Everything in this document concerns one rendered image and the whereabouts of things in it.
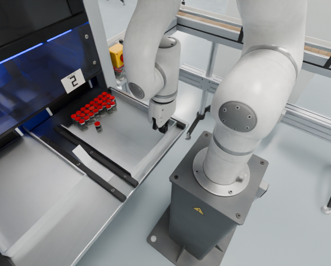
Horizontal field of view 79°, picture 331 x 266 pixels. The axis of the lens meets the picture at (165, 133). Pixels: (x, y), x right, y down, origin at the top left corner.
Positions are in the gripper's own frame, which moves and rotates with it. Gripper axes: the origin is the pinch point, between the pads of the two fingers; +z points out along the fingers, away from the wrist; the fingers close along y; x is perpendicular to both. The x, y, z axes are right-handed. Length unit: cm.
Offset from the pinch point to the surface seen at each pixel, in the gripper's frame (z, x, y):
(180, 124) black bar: 2.3, 3.3, -6.5
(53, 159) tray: 4.5, -24.8, 29.9
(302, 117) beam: 38, 49, -84
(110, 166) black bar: 2.5, -5.7, 21.4
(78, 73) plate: -10.9, -35.0, 4.2
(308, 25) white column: 8, 26, -143
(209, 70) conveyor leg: 31, -18, -86
